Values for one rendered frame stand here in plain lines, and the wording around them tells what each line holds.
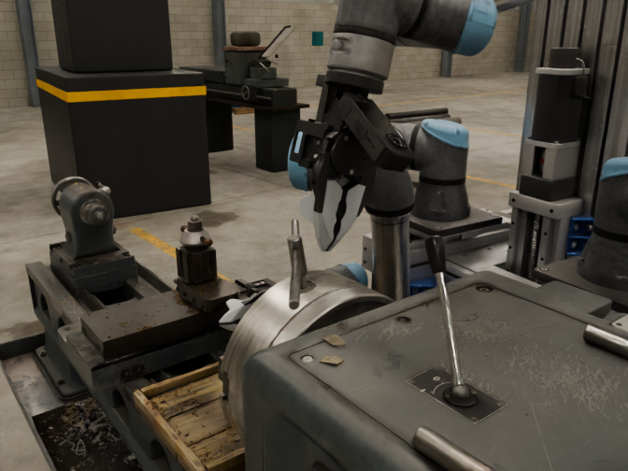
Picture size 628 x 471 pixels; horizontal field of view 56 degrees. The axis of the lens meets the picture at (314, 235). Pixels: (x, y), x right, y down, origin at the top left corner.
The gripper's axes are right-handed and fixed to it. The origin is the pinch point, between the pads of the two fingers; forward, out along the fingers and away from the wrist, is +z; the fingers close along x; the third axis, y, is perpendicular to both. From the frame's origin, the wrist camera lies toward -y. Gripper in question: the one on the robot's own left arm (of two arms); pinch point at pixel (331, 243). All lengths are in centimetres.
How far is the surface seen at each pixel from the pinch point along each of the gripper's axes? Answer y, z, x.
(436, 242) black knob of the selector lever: -14.3, -4.1, -1.7
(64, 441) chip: 93, 81, -5
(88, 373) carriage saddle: 66, 48, 1
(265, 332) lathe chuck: 12.0, 16.6, -2.2
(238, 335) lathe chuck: 16.8, 19.1, -1.0
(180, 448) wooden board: 31, 46, -3
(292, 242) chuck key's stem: 13.5, 3.4, -4.7
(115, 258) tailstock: 122, 38, -23
